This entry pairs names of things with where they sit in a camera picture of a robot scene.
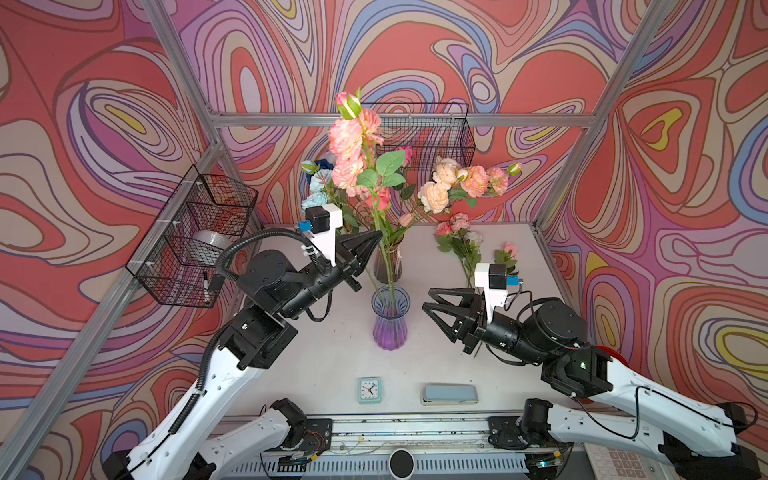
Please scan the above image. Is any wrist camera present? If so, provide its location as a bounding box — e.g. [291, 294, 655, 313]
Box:
[474, 263, 522, 324]
[298, 203, 343, 266]

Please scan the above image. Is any white calculator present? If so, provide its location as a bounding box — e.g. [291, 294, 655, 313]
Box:
[584, 444, 661, 479]

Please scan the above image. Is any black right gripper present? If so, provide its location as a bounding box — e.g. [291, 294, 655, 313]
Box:
[423, 287, 550, 367]

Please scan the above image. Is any black wire basket left wall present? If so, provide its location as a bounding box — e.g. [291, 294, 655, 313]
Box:
[126, 166, 258, 308]

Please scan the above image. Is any pink tulip bud stem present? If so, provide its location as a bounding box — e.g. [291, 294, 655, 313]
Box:
[391, 212, 415, 242]

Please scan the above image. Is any purple glass vase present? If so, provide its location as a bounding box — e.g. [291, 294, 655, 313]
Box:
[371, 285, 411, 351]

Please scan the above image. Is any black wire basket wall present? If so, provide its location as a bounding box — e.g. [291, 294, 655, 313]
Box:
[126, 166, 258, 308]
[363, 100, 475, 172]

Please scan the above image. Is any light blue carnation stem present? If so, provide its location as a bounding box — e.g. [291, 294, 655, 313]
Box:
[300, 160, 341, 211]

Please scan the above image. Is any magenta rose stem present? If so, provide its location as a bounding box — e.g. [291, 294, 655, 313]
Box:
[394, 146, 416, 201]

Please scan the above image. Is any black wire basket back wall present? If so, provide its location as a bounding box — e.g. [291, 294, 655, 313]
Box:
[363, 100, 475, 172]

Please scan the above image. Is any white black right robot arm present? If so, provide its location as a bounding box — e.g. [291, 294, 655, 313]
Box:
[422, 288, 762, 479]

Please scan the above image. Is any pink grey glass vase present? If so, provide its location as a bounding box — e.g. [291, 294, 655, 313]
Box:
[373, 240, 403, 284]

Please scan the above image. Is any small teal alarm clock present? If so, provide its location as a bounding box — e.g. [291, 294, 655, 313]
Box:
[358, 377, 382, 404]

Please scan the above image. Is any pink peony spray stem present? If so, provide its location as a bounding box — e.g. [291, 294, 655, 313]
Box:
[326, 89, 409, 313]

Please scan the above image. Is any red plastic cup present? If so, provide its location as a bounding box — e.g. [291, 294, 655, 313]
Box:
[591, 345, 629, 367]

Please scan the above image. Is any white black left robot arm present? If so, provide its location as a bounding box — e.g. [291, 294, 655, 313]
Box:
[102, 228, 382, 479]

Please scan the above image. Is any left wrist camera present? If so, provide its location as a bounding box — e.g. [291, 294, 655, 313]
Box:
[298, 203, 343, 266]

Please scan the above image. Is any blue rose stem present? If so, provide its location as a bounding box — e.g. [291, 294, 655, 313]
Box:
[315, 159, 335, 170]

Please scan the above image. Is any coral pink rose stem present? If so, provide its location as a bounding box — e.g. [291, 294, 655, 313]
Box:
[364, 188, 391, 211]

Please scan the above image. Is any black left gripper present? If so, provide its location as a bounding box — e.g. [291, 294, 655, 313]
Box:
[275, 230, 380, 325]

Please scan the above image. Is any cream carnation stem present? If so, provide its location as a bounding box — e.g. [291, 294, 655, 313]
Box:
[411, 156, 463, 226]

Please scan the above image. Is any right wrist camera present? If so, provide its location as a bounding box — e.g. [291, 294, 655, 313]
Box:
[474, 263, 522, 324]

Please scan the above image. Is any pink carnation stem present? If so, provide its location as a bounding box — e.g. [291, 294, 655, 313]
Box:
[448, 163, 522, 208]

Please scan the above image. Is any black marker in basket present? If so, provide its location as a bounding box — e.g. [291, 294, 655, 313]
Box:
[202, 270, 211, 306]

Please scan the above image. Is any pink ranunculus spray stem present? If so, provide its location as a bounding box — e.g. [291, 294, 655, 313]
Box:
[435, 213, 483, 288]

